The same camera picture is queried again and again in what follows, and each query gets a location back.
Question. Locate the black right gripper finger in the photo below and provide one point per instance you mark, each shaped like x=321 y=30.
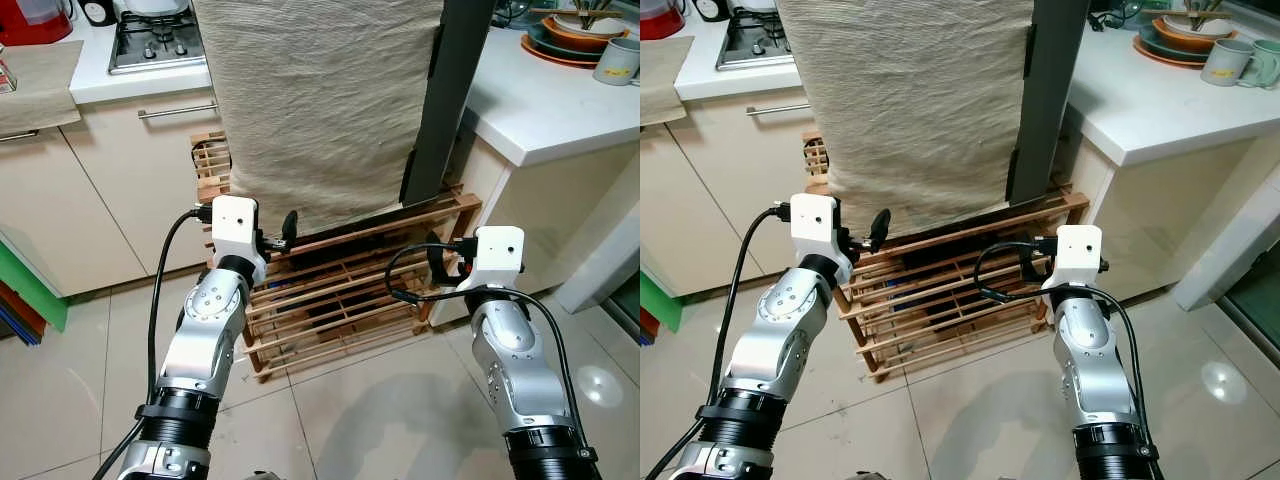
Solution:
x=436 y=258

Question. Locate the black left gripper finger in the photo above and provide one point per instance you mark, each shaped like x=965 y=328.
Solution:
x=880 y=226
x=290 y=226

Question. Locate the red green white carton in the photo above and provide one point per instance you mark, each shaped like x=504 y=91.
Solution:
x=5 y=72

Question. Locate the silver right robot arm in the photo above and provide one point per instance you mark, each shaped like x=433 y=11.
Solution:
x=1090 y=360
x=515 y=360

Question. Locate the wooden slatted rack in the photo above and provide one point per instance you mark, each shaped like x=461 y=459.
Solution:
x=930 y=310
x=340 y=300

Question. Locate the large beige linen cloth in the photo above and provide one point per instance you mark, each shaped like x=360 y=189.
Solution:
x=320 y=100
x=910 y=100

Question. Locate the cream kitchen cabinet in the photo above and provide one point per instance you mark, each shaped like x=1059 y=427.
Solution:
x=90 y=200
x=720 y=200

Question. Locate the white counter island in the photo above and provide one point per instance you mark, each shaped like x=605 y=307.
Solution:
x=1170 y=120
x=550 y=120

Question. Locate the green flat board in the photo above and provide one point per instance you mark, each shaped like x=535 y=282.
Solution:
x=30 y=285
x=660 y=305

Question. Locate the steel gas stove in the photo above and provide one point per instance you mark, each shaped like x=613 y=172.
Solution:
x=755 y=42
x=155 y=45

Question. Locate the flat orange plate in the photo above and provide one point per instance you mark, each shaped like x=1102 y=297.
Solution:
x=1150 y=54
x=540 y=53

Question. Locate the orange bowl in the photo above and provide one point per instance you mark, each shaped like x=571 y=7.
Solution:
x=570 y=40
x=1180 y=40

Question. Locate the grey ceramic mug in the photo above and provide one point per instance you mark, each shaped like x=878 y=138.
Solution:
x=1225 y=65
x=615 y=65

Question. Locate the white cooking pot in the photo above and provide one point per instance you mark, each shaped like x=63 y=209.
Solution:
x=757 y=4
x=152 y=6

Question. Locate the white bowl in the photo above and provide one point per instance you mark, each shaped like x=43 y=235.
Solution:
x=600 y=26
x=1210 y=26

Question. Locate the dark green liqueur bottle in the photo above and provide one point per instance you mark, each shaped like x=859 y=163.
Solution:
x=97 y=10
x=710 y=8

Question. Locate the light green mug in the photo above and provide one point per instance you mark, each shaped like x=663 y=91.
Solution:
x=1265 y=75

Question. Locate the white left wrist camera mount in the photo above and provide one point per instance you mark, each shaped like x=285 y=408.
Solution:
x=235 y=222
x=815 y=220

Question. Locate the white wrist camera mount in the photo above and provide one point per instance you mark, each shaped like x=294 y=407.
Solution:
x=498 y=250
x=235 y=222
x=1075 y=250
x=815 y=220

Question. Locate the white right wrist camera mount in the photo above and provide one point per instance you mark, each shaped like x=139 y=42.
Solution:
x=1075 y=250
x=498 y=250

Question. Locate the white sliding door frame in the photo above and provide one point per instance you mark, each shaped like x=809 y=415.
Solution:
x=1225 y=240
x=600 y=265

